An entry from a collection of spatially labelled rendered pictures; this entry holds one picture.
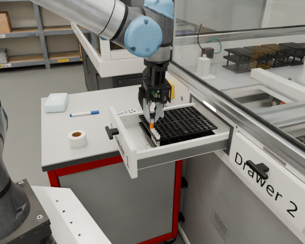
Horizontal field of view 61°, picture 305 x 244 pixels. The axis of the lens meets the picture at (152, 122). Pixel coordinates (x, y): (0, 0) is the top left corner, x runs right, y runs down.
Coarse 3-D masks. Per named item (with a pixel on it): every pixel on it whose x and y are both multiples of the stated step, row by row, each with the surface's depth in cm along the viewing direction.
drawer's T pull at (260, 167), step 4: (248, 160) 70; (248, 164) 69; (252, 164) 68; (256, 164) 68; (260, 164) 68; (264, 164) 68; (252, 168) 68; (256, 168) 67; (260, 168) 67; (264, 168) 67; (268, 168) 67; (256, 172) 67; (260, 172) 65; (264, 172) 65; (260, 176) 65; (264, 176) 64
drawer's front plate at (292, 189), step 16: (240, 144) 77; (240, 160) 78; (256, 160) 71; (272, 160) 67; (256, 176) 73; (272, 176) 67; (288, 176) 62; (288, 192) 62; (304, 192) 58; (288, 208) 63; (304, 208) 59; (304, 224) 60
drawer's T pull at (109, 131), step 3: (105, 126) 85; (108, 126) 85; (108, 129) 83; (111, 129) 84; (114, 129) 84; (117, 129) 84; (108, 132) 82; (111, 132) 82; (114, 132) 82; (117, 132) 83; (108, 135) 81; (111, 135) 80; (111, 138) 80
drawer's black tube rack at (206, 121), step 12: (180, 108) 99; (192, 108) 100; (168, 120) 91; (180, 120) 91; (192, 120) 91; (204, 120) 91; (144, 132) 91; (168, 132) 84; (180, 132) 84; (192, 132) 84; (204, 132) 90; (168, 144) 84
